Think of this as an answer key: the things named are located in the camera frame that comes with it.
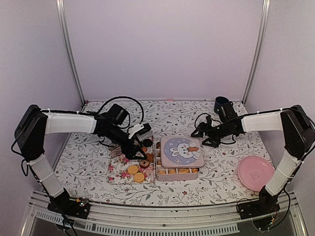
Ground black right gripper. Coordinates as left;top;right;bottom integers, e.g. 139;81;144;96
190;121;230;148

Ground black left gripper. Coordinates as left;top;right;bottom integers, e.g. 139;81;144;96
104;124;148;160

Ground metal serving tongs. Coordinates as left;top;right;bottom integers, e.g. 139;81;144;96
108;145;123;158

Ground metal tin lid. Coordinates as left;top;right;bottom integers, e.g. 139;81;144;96
160;136;205;168

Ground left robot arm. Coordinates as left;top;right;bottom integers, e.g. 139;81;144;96
12;104;147;213

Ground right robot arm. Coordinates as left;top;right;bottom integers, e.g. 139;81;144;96
191;102;315;214

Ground chocolate sprinkle donut cookie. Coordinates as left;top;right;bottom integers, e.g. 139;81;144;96
139;160;150;169

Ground floral rectangular tray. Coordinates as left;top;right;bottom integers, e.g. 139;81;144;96
107;136;155;184

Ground beige embossed round biscuit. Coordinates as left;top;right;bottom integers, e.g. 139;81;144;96
133;172;145;183

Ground pink divided cookie tin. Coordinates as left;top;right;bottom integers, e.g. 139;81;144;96
155;136;205;181

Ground dark blue mug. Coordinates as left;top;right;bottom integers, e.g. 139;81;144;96
214;96;233;114

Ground pink plate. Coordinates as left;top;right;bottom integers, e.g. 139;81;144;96
237;156;275;192

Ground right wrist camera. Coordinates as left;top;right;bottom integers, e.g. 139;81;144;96
205;115;213;130

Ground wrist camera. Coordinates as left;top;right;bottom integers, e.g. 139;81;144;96
205;115;213;130
127;123;152;139

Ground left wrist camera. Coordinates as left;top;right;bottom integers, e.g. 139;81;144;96
127;123;152;139

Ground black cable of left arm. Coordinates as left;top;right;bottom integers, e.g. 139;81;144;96
98;96;145;128

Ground right metal frame post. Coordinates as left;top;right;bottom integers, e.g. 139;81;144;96
242;0;271;106

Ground metal frame post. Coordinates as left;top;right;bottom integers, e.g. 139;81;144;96
56;0;81;93
242;0;271;106

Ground aluminium front rail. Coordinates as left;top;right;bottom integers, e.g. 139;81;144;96
21;191;308;236

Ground left metal frame post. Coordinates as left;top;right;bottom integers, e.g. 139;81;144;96
56;0;81;93

